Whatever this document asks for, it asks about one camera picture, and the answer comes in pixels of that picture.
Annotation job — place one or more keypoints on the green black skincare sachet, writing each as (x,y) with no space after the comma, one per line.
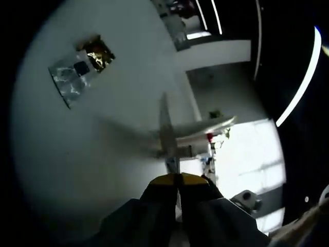
(66,85)

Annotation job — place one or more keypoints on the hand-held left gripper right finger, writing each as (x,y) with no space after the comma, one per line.
(213,221)

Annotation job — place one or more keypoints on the green plant in white pot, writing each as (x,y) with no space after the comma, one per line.
(215,114)

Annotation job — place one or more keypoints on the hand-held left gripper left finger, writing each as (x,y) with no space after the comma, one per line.
(154,213)

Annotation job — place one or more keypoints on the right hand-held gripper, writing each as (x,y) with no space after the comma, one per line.
(246,203)

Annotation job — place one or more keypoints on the clear skincare sachet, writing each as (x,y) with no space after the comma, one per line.
(81,68)

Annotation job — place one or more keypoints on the gold skincare sachet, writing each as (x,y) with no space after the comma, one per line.
(101,57)

